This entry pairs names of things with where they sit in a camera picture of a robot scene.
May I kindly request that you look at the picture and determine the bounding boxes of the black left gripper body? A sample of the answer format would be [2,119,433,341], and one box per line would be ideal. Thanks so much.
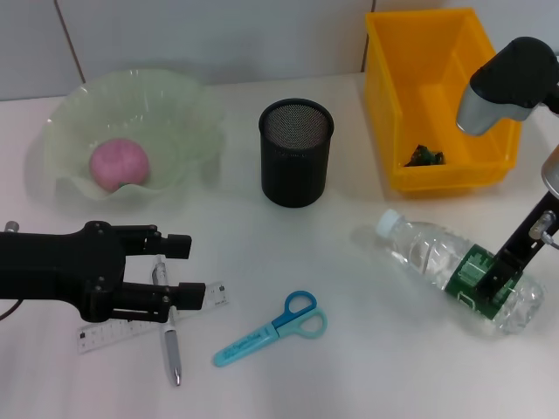
[0,220,128,325]

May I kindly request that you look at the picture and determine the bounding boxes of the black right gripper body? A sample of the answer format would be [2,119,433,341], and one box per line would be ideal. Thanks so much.
[494,189,559,272]

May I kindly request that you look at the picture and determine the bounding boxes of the clear water bottle green label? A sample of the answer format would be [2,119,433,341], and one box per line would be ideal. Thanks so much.
[375,209,547,337]

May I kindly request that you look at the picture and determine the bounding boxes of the pink peach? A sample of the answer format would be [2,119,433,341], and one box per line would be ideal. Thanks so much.
[89,138,151,194]

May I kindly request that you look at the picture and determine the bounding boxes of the green plastic wrapper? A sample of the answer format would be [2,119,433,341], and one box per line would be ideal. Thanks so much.
[402,143,448,168]

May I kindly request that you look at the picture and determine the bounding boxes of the transparent plastic ruler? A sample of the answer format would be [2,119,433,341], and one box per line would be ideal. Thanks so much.
[77,280,231,355]

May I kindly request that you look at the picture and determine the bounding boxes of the silver ballpoint pen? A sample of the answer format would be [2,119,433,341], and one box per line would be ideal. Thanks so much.
[151,255,183,388]

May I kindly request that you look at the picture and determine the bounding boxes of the blue capped scissors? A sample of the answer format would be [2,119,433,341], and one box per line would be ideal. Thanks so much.
[212,291,328,368]

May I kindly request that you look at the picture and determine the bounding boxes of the pale green glass fruit bowl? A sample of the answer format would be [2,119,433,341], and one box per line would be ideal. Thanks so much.
[43,68,228,205]

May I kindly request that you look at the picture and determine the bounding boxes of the black mesh pen holder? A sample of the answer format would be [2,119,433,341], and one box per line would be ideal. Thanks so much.
[258,98,335,209]

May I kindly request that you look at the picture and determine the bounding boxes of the yellow plastic bin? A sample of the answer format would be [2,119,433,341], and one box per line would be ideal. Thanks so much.
[364,7,525,194]

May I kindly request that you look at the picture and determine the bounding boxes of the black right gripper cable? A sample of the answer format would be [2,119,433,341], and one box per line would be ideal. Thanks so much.
[527,210,559,251]

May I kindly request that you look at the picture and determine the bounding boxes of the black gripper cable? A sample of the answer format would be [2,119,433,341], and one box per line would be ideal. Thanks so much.
[0,299,23,322]
[527,210,559,251]

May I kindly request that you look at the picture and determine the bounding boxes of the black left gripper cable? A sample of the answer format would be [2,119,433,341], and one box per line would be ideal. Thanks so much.
[0,299,23,322]

